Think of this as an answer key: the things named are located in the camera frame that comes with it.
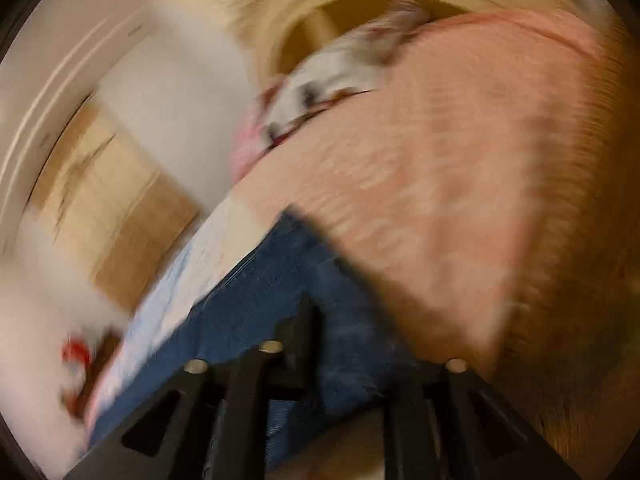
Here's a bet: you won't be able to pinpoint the pink floral rolled blanket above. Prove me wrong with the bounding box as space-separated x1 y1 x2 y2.
230 74 284 184

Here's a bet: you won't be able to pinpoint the pink and blue bedspread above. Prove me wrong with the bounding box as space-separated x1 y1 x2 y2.
88 10 639 456

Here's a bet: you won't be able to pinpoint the white patterned pillow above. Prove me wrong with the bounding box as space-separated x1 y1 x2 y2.
260 0 430 150

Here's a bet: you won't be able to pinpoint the red gift bag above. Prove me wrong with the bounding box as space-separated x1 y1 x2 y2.
60 335 94 420

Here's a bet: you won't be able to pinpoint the beige window curtain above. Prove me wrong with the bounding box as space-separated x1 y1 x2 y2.
29 99 200 313

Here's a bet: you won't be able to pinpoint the dark blue denim jeans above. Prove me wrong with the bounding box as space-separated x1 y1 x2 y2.
89 209 418 470

